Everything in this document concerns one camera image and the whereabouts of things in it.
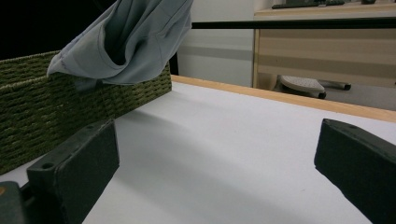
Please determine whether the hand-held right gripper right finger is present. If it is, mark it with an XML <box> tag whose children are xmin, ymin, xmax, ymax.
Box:
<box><xmin>313</xmin><ymin>118</ymin><xmax>396</xmax><ymax>224</ymax></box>

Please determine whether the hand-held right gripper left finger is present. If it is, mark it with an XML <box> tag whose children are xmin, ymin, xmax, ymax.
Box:
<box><xmin>26</xmin><ymin>119</ymin><xmax>120</xmax><ymax>224</ymax></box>

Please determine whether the green woven basket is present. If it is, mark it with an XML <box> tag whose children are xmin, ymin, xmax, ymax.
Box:
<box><xmin>0</xmin><ymin>49</ymin><xmax>173</xmax><ymax>175</ymax></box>

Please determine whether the grey cloth garment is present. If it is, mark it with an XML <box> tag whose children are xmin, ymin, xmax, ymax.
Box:
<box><xmin>46</xmin><ymin>0</ymin><xmax>194</xmax><ymax>86</ymax></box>

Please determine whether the wooden desk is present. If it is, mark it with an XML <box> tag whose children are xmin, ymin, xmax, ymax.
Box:
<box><xmin>251</xmin><ymin>2</ymin><xmax>396</xmax><ymax>91</ymax></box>

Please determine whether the black keyboard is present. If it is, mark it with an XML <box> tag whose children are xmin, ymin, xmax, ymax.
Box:
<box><xmin>271</xmin><ymin>0</ymin><xmax>346</xmax><ymax>9</ymax></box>

